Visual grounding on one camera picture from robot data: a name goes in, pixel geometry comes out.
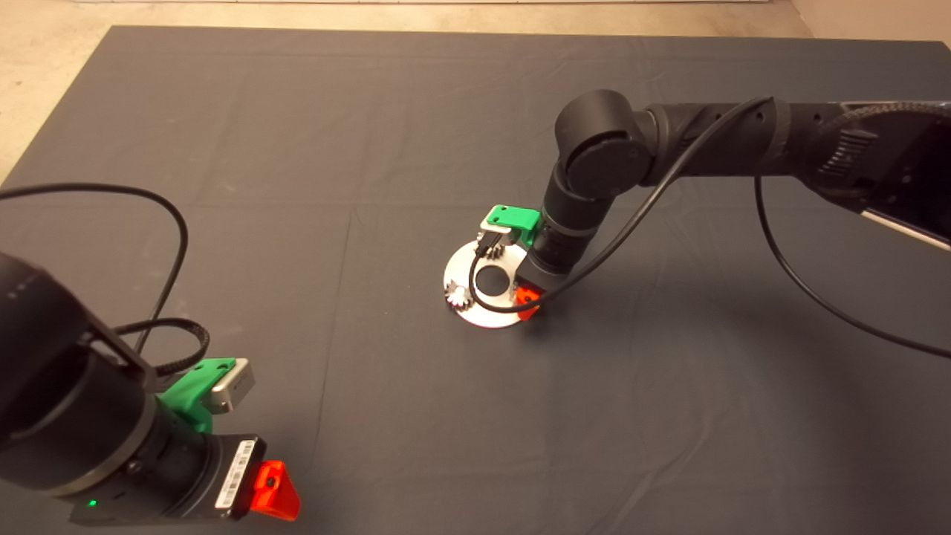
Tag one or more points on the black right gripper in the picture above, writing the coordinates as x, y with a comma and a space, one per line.
553, 260

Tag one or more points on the green left camera mount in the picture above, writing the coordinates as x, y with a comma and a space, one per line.
184, 394

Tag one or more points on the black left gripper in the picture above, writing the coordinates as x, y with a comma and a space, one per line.
186, 475

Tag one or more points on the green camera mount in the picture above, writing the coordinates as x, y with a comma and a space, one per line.
513, 217
184, 394

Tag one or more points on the silver right camera box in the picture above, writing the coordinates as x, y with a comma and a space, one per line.
499, 239

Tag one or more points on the dark grey table cloth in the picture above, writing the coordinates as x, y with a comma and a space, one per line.
371, 148

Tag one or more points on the round metal plate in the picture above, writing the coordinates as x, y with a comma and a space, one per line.
459, 267

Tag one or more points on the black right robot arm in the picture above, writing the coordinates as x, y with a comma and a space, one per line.
602, 148

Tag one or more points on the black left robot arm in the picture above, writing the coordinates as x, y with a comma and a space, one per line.
44, 357

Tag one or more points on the silver left camera box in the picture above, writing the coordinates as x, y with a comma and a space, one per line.
234, 386

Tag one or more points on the green right camera mount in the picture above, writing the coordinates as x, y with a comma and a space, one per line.
513, 217

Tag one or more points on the silver camera box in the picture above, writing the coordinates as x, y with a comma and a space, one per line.
234, 386
499, 239

